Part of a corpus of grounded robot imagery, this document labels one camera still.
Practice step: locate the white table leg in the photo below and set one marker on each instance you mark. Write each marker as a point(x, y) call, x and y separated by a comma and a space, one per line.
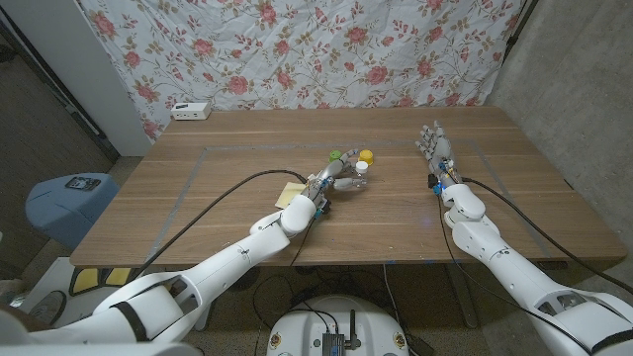
point(207, 321)

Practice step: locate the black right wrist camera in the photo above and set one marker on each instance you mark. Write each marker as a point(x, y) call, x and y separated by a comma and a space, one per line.
point(433, 183)

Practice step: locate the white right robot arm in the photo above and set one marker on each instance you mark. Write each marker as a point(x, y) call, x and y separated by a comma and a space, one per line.
point(519, 282)

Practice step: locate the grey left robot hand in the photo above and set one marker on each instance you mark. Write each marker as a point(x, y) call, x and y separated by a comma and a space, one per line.
point(329, 173)

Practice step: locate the white robot torso base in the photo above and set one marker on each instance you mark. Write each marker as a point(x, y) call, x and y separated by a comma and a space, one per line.
point(306, 326)

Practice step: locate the green plastic cup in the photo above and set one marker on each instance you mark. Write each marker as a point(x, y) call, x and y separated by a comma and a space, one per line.
point(334, 155)

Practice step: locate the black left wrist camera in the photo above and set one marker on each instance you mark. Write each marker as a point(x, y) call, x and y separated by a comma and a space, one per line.
point(324, 206)

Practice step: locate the yellow and black mat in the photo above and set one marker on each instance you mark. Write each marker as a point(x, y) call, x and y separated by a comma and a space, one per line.
point(86, 279)

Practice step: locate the floral backdrop cloth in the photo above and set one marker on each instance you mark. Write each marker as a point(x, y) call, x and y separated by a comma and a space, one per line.
point(297, 49)

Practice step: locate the clear medicine bottle white cap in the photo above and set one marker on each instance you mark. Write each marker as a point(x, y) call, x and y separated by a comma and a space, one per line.
point(362, 167)

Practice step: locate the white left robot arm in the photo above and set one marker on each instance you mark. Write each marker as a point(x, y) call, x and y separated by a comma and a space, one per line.
point(222, 267)

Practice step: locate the black phone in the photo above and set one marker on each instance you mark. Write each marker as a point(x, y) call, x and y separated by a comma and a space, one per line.
point(82, 183)

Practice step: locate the white power strip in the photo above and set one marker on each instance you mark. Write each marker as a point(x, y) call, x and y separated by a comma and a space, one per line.
point(190, 111)

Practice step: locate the grey table leg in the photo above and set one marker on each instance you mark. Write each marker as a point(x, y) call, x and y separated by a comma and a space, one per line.
point(462, 296)

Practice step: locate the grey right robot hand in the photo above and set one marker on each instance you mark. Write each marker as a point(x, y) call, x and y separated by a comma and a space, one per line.
point(440, 153)

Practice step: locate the yellow sticky note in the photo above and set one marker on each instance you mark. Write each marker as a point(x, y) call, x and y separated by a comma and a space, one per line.
point(289, 194)

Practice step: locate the blue stool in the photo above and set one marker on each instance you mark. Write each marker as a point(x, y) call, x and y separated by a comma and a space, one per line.
point(69, 212)

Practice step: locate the black backdrop pole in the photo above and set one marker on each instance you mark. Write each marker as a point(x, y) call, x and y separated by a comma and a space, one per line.
point(519, 22)

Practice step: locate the black power brick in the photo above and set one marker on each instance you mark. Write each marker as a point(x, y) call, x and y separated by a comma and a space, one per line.
point(420, 346)

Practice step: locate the grey shoe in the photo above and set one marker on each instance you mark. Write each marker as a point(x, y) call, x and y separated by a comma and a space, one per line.
point(47, 307)

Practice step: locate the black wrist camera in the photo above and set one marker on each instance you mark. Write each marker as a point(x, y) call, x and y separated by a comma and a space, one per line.
point(433, 183)
point(324, 206)

